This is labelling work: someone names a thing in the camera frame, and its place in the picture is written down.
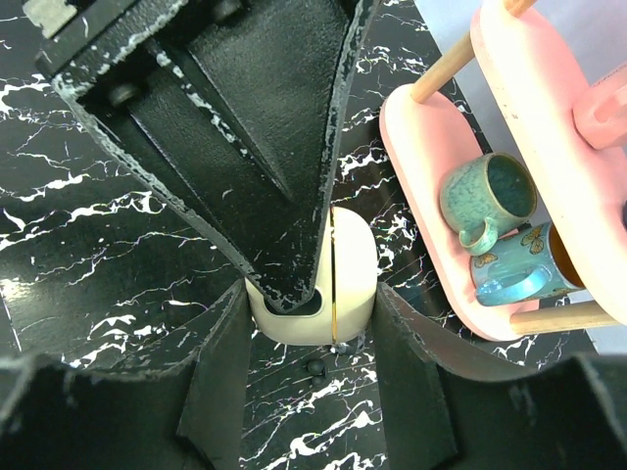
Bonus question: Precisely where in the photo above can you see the cream earbud charging case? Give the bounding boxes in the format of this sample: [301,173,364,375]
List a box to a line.
[245,207,378,347]

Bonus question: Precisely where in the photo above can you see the pink three-tier wooden shelf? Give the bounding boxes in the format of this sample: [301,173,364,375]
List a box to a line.
[379,1,626,341]

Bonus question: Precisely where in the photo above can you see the light blue butterfly mug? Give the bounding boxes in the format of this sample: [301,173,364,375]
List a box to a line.
[470,221,585,306]

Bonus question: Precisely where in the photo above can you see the small black clip object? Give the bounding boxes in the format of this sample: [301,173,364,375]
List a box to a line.
[306,358,326,387]

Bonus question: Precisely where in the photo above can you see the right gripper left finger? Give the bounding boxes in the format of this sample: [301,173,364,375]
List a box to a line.
[1,282,626,469]

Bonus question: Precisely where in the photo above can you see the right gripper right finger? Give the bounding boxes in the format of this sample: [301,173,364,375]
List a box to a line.
[36,0,378,312]

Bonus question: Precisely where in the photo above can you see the green speckled ceramic mug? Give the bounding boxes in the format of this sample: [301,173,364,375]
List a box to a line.
[439,153,538,257]

